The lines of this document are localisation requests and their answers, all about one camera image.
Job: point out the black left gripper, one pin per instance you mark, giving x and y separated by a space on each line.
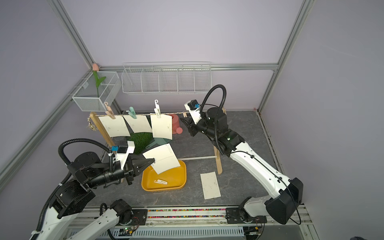
136 166

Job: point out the pink watering can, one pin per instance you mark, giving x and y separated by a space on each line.
176 129

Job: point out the green dustpan brush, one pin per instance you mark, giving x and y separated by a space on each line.
157 142

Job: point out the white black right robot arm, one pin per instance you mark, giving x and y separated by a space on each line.
284 194

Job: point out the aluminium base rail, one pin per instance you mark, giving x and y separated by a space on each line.
172 223

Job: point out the pink artificial tulip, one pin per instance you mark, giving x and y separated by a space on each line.
98 80

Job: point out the wooden drying rack frame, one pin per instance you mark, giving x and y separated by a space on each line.
96 125

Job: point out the white wire basket long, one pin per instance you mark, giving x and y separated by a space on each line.
166 77

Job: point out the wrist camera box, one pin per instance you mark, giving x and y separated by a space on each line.
122 153
193 107

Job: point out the green artificial grass mat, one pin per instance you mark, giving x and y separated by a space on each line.
141 140

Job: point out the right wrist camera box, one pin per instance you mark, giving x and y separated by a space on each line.
193 107

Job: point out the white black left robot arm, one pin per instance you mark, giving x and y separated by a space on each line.
71 196

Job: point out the green clothespin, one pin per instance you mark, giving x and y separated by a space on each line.
131 112

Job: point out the white hook clothespin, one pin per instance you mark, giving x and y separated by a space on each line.
160 182
157 109

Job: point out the yellow plastic tray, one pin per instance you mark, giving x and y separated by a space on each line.
176 178

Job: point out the white mesh basket small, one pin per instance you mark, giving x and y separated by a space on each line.
99 88

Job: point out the postcard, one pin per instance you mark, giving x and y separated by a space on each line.
211 189
138 125
165 158
115 127
162 126

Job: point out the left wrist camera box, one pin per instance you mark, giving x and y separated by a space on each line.
122 153

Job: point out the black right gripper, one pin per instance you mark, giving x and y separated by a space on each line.
191 126

